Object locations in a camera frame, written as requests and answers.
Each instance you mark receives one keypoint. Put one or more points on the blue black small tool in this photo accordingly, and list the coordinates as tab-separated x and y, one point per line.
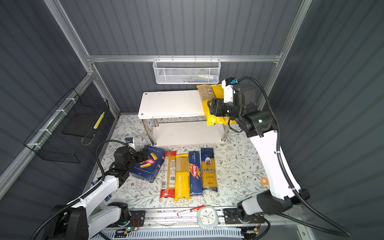
108	197

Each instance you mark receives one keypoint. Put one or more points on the blue rigatoni pasta box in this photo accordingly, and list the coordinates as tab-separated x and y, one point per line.
148	167

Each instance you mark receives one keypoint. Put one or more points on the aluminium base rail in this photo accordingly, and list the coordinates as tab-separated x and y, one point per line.
165	224

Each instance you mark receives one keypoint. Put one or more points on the red spaghetti bag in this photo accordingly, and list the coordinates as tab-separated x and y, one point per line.
169	176

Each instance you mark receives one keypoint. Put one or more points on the white two-tier shelf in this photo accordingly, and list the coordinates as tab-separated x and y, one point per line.
178	104

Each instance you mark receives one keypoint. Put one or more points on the red white marker pen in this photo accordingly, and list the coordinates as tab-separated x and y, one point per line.
189	210

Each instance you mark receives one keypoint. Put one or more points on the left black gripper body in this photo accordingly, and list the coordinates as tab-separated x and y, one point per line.
137	158

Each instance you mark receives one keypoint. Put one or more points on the white alarm clock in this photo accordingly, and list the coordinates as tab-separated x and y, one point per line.
207	218

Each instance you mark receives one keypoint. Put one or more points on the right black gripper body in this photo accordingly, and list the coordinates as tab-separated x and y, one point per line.
225	110

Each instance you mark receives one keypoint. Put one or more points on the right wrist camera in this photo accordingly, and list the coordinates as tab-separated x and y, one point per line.
227	85

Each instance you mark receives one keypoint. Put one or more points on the yellow Pastatime spaghetti bag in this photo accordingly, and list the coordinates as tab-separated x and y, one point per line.
182	188

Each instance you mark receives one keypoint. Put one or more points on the white wire mesh basket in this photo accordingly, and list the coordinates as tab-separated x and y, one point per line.
193	73

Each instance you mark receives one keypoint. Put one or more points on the black wire basket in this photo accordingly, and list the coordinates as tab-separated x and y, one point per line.
68	133

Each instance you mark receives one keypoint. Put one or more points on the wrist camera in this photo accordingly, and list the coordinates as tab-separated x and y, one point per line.
227	85
129	141

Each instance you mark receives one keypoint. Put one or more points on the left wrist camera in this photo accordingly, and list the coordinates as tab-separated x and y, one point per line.
129	141

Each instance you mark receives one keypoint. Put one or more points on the blue spaghetti box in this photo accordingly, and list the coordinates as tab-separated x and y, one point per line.
195	170

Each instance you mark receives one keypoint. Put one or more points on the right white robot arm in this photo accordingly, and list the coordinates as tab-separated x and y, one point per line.
264	132

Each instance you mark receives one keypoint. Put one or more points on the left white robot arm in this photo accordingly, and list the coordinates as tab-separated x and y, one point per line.
77	219

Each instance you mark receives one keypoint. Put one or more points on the blue yellow spaghetti bag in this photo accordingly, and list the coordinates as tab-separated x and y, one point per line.
209	177

